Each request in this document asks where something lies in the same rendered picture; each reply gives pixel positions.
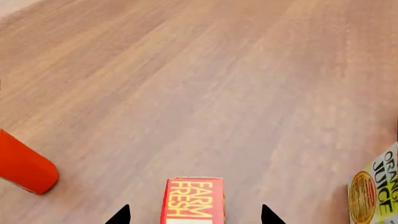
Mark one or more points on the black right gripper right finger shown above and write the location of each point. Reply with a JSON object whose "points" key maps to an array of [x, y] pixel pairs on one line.
{"points": [[270, 217]]}

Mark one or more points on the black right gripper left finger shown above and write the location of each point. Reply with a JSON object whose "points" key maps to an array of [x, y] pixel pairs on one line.
{"points": [[122, 217]]}

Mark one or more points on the red Farm Fresh box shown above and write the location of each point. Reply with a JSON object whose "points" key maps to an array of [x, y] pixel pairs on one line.
{"points": [[194, 202]]}

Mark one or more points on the red orange can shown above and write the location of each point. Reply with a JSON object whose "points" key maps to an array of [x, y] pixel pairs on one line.
{"points": [[25, 165]]}

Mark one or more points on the orange juice carton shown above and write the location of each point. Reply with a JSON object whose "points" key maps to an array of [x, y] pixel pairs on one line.
{"points": [[377, 189]]}

